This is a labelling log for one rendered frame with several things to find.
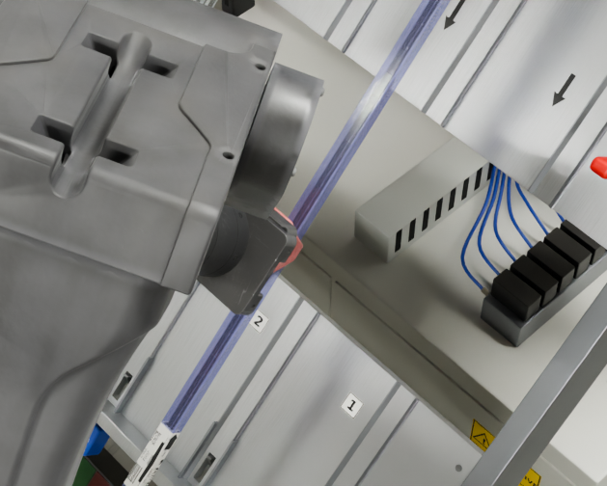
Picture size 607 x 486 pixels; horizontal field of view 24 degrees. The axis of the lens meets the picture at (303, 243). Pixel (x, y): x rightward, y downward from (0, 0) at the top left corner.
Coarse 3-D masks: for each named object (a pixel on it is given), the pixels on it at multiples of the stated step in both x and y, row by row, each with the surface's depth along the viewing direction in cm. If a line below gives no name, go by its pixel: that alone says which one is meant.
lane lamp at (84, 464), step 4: (84, 460) 126; (80, 464) 126; (84, 464) 126; (88, 464) 125; (80, 468) 126; (84, 468) 126; (88, 468) 125; (92, 468) 125; (76, 472) 126; (80, 472) 126; (84, 472) 126; (88, 472) 125; (92, 472) 125; (76, 476) 126; (80, 476) 126; (84, 476) 125; (88, 476) 125; (92, 476) 125; (76, 480) 126; (80, 480) 126; (84, 480) 125; (88, 480) 125; (72, 484) 126; (76, 484) 126; (80, 484) 126; (84, 484) 125
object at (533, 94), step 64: (320, 0) 114; (384, 0) 112; (512, 0) 106; (576, 0) 103; (448, 64) 108; (512, 64) 106; (576, 64) 103; (448, 128) 108; (512, 128) 105; (576, 128) 103; (576, 192) 103
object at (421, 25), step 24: (432, 0) 97; (408, 24) 98; (432, 24) 97; (408, 48) 98; (384, 72) 98; (384, 96) 99; (360, 120) 99; (336, 144) 100; (360, 144) 100; (336, 168) 100; (312, 192) 101; (312, 216) 102; (264, 288) 103; (216, 336) 105; (240, 336) 105; (216, 360) 105; (192, 384) 106; (192, 408) 106
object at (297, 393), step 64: (192, 320) 119; (256, 320) 116; (320, 320) 113; (128, 384) 122; (256, 384) 116; (320, 384) 113; (384, 384) 110; (192, 448) 119; (256, 448) 115; (320, 448) 112; (384, 448) 109; (448, 448) 107
